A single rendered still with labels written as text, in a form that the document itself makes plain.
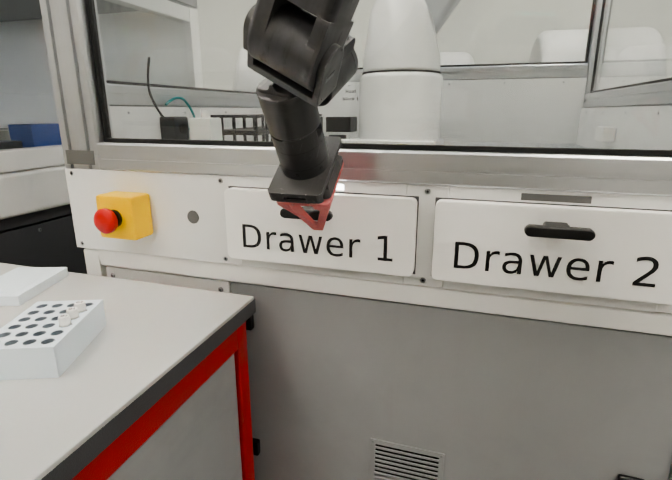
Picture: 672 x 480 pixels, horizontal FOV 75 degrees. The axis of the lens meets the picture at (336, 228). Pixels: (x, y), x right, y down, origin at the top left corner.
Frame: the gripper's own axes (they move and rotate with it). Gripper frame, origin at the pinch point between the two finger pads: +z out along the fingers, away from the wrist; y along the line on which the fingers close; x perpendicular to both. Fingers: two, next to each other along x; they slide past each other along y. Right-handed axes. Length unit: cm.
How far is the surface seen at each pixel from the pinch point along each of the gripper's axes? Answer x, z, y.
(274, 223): 8.6, 4.7, 1.8
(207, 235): 21.4, 8.7, 1.4
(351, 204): -3.2, 1.7, 3.8
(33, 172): 82, 17, 22
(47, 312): 31.4, 0.4, -19.1
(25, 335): 28.0, -3.1, -23.6
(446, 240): -16.3, 4.9, 1.4
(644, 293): -39.9, 8.4, -1.4
